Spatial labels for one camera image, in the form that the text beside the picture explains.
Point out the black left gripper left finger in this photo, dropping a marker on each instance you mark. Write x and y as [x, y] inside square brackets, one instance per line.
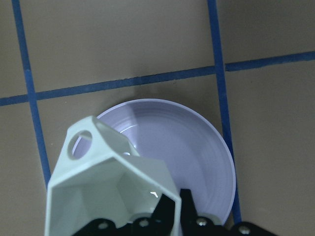
[162, 218]

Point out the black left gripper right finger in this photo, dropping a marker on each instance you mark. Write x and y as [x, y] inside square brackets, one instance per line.
[188, 213]

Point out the lavender plate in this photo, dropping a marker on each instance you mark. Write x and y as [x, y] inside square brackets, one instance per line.
[193, 150]

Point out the white faceted cup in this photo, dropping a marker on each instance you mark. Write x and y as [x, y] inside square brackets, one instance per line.
[99, 174]

